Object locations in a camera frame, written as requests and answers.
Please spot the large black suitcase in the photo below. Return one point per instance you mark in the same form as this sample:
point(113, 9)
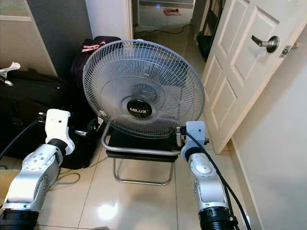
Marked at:
point(24, 105)

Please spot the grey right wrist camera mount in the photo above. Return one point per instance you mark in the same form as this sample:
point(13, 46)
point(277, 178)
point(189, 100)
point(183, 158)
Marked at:
point(195, 130)

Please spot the grey Milux electric fan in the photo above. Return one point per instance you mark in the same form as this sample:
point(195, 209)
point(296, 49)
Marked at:
point(139, 109)

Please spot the pink ribbon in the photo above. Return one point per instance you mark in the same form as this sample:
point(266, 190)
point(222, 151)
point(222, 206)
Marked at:
point(91, 48)

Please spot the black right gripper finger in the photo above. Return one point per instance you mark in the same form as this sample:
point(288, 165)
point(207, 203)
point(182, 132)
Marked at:
point(177, 134)

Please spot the black furniture piece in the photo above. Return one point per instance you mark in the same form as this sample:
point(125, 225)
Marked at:
point(208, 38)

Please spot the small red flat item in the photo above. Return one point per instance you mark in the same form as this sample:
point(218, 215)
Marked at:
point(171, 11)

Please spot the black chair with metal frame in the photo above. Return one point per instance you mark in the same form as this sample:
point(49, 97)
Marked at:
point(139, 143)

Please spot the dark purple bag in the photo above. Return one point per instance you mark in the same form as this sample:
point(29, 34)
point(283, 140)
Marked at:
point(79, 64)

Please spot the white panel door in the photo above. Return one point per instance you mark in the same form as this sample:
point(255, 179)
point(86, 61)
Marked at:
point(244, 72)

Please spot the metal door latch plate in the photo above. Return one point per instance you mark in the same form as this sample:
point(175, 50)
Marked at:
point(286, 51)

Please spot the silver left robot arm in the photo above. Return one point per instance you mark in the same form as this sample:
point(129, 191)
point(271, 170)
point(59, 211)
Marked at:
point(36, 175)

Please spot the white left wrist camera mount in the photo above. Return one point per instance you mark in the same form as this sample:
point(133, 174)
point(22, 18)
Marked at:
point(57, 122)

